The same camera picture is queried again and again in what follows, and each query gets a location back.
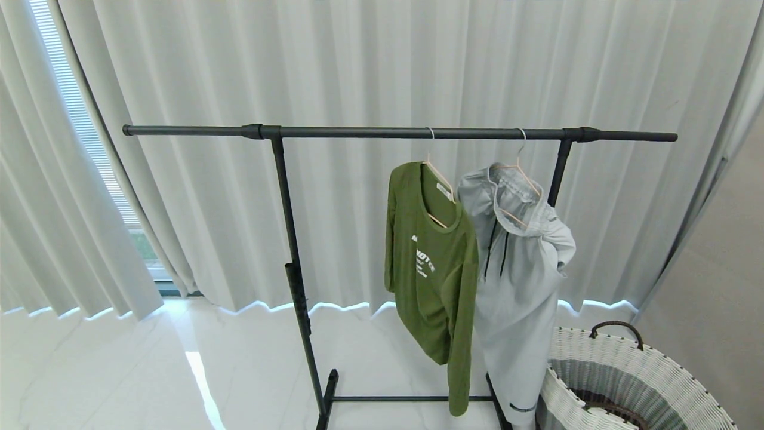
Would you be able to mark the green shirt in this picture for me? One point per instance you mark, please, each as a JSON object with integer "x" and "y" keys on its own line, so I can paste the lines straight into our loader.
{"x": 430, "y": 280}

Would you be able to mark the window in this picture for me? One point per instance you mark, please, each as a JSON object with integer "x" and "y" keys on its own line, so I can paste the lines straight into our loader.
{"x": 83, "y": 119}

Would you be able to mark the pink clothes hanger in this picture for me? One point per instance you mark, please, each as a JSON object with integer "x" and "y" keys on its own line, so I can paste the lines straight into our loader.
{"x": 528, "y": 178}
{"x": 440, "y": 179}

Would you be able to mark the pale grey garment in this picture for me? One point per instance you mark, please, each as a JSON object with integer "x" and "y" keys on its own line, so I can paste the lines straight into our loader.
{"x": 519, "y": 298}

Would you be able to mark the black clothes rack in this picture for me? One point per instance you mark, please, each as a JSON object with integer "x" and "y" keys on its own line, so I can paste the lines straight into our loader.
{"x": 328, "y": 132}

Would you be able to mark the white laundry basket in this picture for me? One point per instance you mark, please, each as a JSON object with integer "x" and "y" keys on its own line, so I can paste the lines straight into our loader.
{"x": 627, "y": 364}

